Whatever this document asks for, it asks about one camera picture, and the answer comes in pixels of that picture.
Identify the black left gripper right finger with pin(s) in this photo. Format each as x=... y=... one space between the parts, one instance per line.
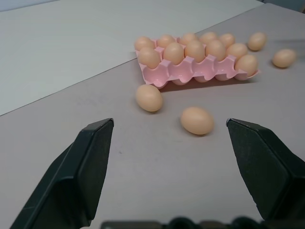
x=269 y=167

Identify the pink plastic egg tray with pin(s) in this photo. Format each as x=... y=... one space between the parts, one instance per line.
x=190 y=71

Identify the beige egg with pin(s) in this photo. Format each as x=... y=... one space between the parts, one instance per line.
x=215 y=49
x=284 y=58
x=173 y=53
x=143 y=42
x=197 y=120
x=207 y=37
x=165 y=40
x=149 y=97
x=149 y=56
x=195 y=50
x=227 y=39
x=247 y=65
x=257 y=41
x=188 y=38
x=236 y=50

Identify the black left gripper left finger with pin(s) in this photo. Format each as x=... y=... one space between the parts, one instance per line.
x=69 y=176

